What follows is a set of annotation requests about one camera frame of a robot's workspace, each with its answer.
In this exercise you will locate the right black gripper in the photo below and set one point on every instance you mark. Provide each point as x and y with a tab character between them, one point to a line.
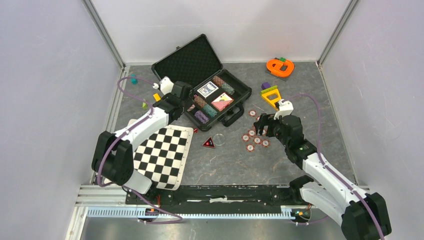
265	119

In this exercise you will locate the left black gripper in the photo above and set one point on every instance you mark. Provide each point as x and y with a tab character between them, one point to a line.
189	99

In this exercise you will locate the brown 100 chip roll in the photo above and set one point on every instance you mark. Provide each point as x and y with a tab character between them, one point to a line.
200	101

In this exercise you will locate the purple poker chip roll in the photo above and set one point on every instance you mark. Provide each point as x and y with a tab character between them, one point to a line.
201	117

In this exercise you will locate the green blue chip roll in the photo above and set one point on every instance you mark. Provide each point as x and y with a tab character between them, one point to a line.
228	89

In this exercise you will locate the brown poker chip roll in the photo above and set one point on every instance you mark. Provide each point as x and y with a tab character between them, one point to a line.
218	81

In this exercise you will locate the pink brown chip roll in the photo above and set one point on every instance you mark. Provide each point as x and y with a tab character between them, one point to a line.
192	107

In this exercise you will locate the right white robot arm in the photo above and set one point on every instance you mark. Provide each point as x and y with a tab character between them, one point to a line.
360	215

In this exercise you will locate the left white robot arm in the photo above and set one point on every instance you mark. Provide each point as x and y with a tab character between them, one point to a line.
113	160

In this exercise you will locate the red white poker chip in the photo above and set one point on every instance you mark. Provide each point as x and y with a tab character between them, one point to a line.
257	140
245	137
252	113
265	143
251	132
250	147

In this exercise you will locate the yellow toy block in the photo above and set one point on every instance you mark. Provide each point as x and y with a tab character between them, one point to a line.
157	97

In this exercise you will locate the yellow triangle toy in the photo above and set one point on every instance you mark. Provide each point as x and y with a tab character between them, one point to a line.
272	96

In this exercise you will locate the purple toy block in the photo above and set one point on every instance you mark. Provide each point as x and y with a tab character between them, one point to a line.
265	85

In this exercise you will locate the blue playing card deck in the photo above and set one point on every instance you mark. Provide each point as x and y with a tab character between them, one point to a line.
207	89

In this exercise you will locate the teal poker chip roll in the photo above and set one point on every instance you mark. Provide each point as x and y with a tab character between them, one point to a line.
210	110

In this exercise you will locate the red playing card deck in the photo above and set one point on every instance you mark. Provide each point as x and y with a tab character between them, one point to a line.
222	101

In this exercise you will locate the teal toy block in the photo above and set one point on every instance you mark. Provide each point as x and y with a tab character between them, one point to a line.
133	79

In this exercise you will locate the clear round disc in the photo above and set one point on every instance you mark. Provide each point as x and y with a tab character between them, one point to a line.
219	139

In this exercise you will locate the black poker carrying case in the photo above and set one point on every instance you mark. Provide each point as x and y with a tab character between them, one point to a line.
196	63

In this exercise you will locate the black white chessboard mat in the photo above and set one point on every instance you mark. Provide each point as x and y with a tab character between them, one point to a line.
162	157

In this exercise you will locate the orange toy track piece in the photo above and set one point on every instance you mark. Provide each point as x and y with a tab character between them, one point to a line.
280	67

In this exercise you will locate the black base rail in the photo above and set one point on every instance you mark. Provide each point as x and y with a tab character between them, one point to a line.
217	202

